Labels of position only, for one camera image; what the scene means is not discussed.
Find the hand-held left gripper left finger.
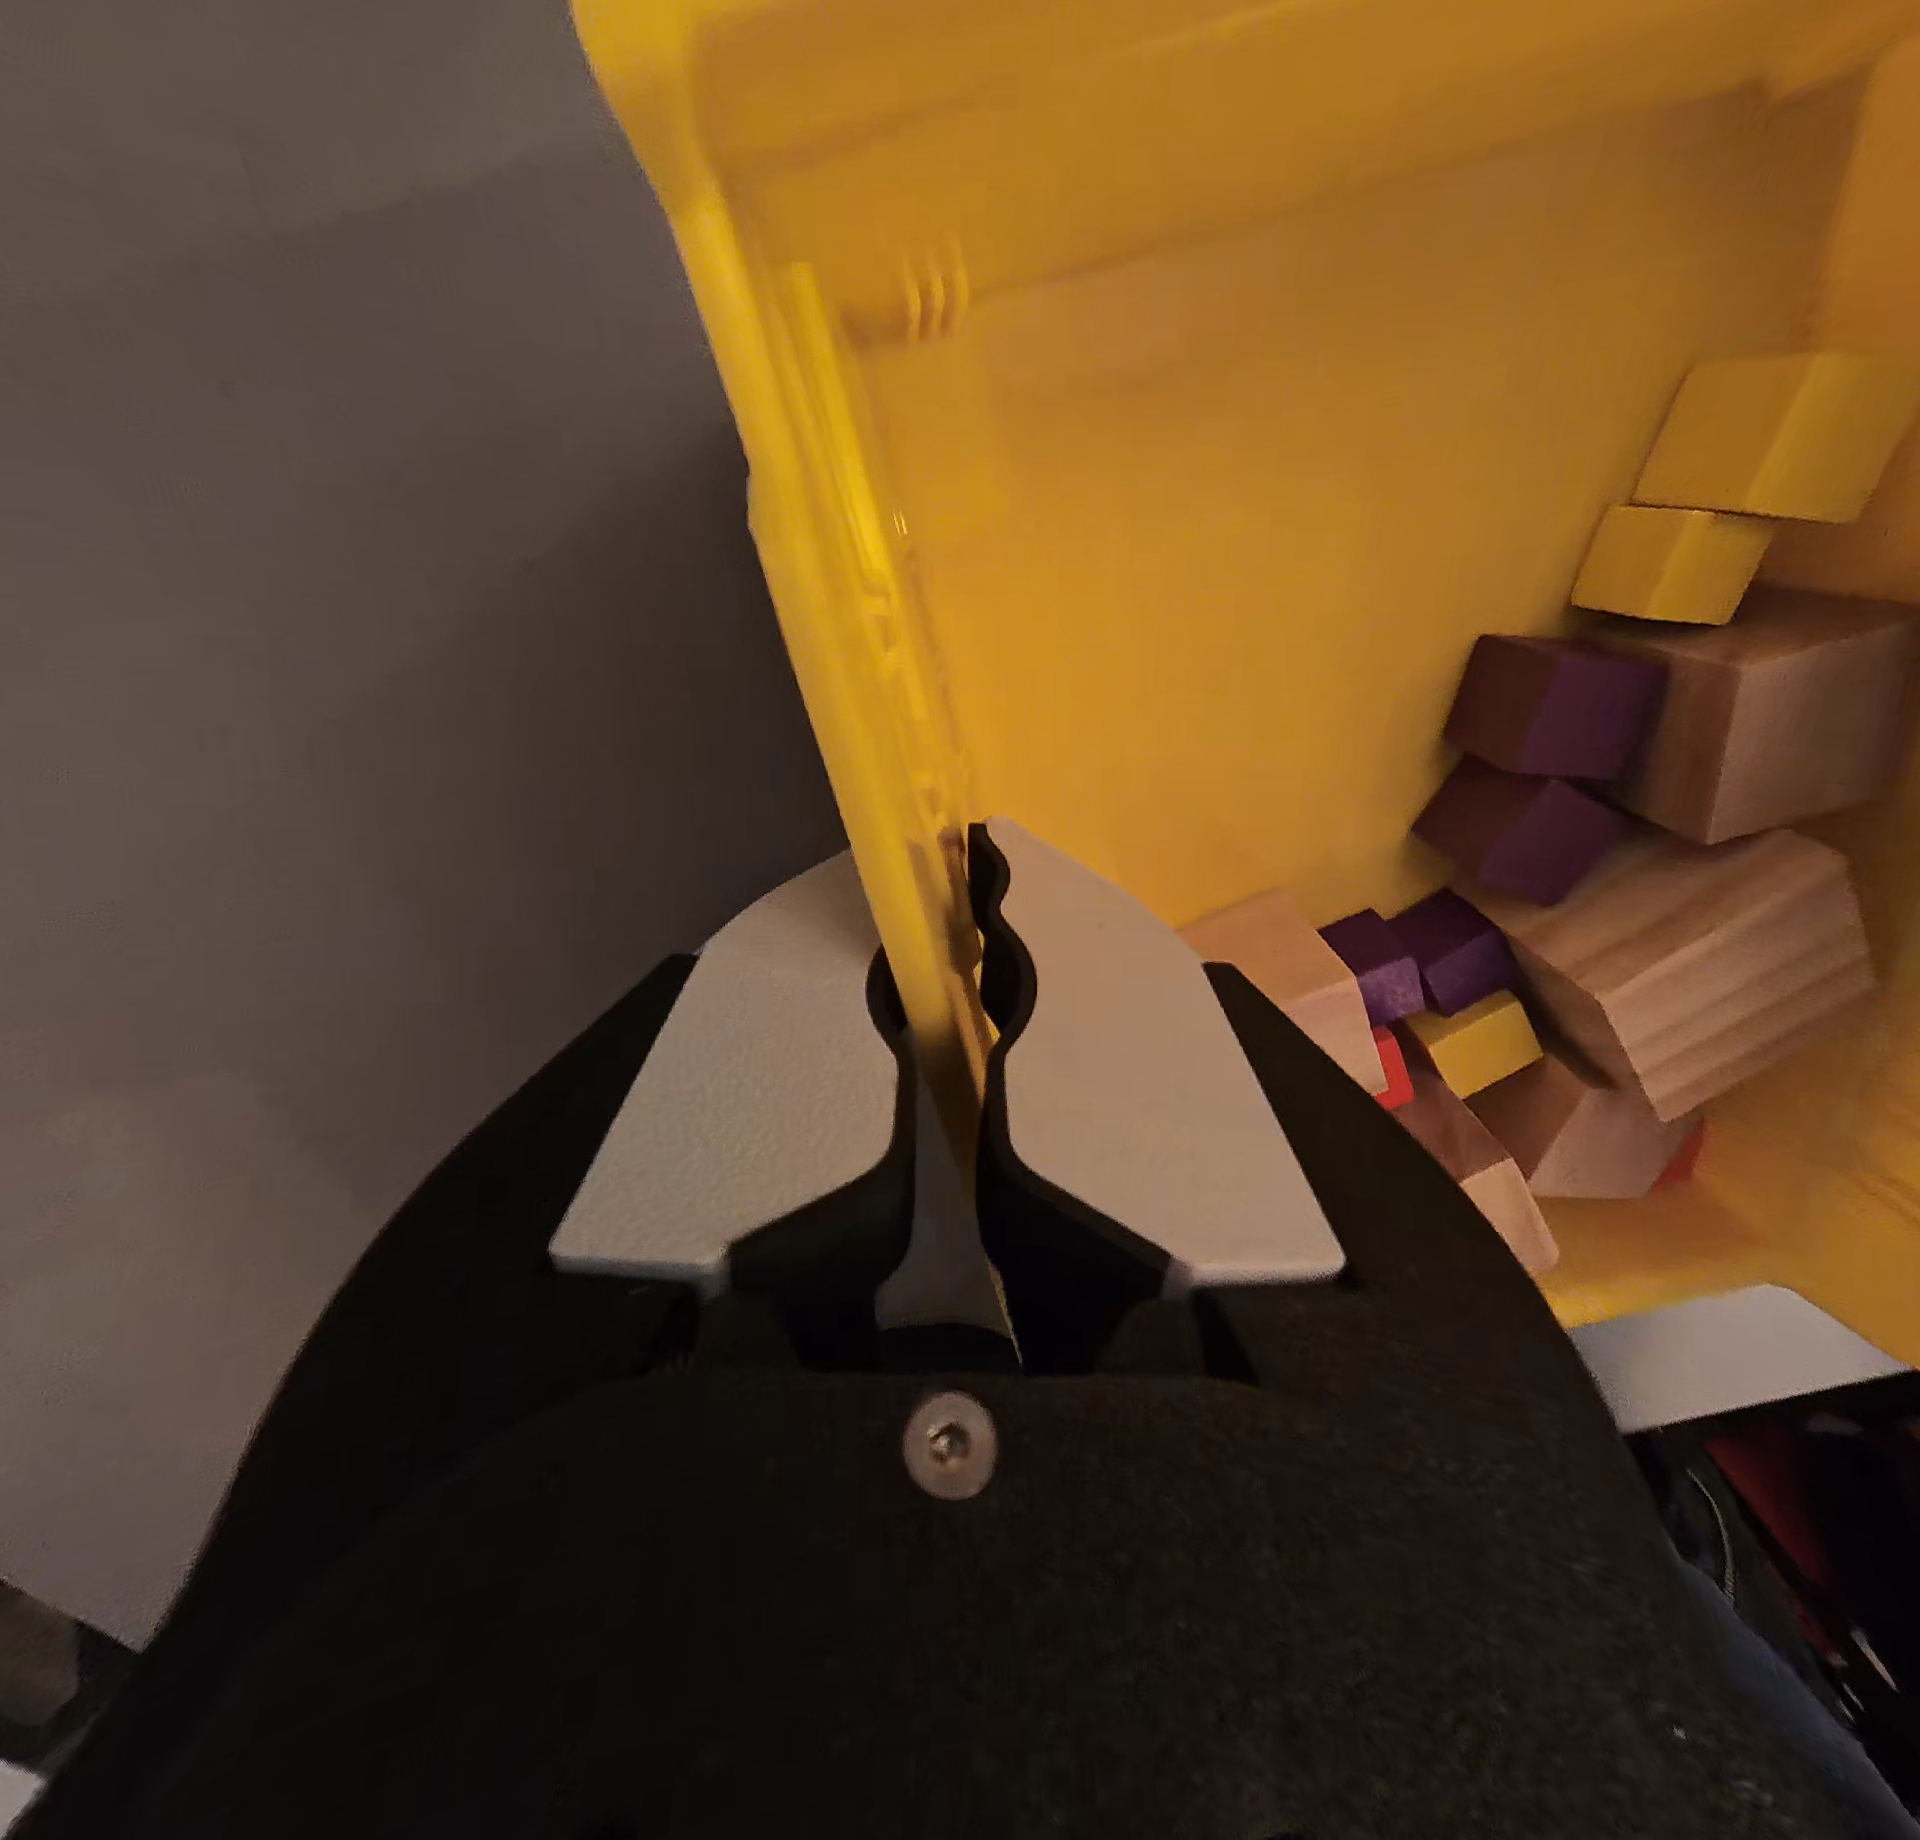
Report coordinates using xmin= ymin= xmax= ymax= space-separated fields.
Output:
xmin=546 ymin=846 xmax=918 ymax=1376

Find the pile of wooden cubes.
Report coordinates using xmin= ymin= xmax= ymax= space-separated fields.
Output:
xmin=1185 ymin=357 xmax=1920 ymax=1279

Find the yellow plastic box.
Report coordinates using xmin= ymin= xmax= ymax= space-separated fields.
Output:
xmin=569 ymin=0 xmax=1920 ymax=1371

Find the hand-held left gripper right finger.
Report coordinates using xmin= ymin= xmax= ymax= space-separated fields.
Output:
xmin=965 ymin=817 xmax=1348 ymax=1376

